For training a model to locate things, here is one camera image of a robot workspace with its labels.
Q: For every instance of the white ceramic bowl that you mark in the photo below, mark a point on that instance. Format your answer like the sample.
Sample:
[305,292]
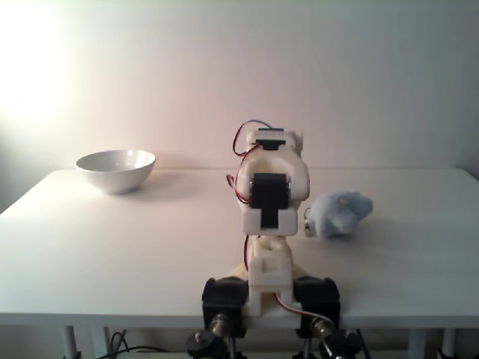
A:
[116,175]

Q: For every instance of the white table leg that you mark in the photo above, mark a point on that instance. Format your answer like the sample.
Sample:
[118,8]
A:
[417,344]
[69,340]
[448,344]
[99,342]

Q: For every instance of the black table clamp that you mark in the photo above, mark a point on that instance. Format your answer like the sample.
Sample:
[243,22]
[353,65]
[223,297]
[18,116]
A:
[224,295]
[318,295]

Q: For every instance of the skyblue plush doll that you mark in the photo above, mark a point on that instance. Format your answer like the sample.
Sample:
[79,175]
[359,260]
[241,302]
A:
[337,217]

